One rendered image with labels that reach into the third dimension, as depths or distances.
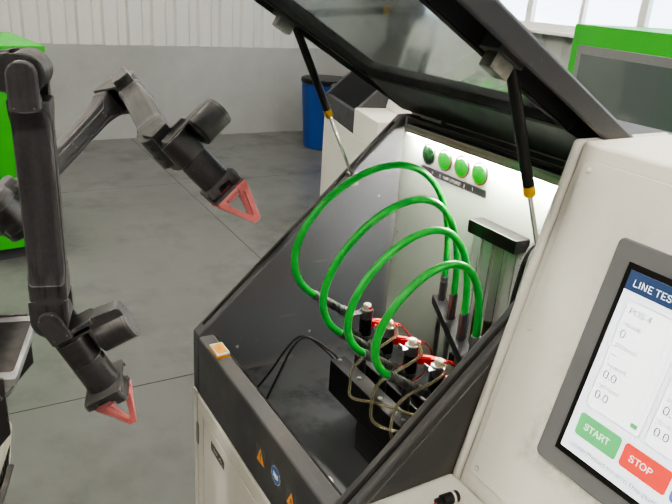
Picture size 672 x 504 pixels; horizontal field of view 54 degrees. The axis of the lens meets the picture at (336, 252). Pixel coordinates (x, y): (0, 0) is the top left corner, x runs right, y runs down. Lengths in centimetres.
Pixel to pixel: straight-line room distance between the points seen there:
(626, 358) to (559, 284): 15
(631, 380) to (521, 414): 20
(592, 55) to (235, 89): 486
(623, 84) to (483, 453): 314
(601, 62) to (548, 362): 326
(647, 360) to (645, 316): 6
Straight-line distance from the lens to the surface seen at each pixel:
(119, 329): 115
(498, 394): 113
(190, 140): 118
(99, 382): 120
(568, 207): 105
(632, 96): 403
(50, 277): 112
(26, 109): 102
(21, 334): 150
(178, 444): 283
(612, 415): 100
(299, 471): 122
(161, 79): 786
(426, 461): 116
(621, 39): 413
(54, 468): 281
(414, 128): 161
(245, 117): 825
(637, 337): 97
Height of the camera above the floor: 174
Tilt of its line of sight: 22 degrees down
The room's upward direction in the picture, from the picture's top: 4 degrees clockwise
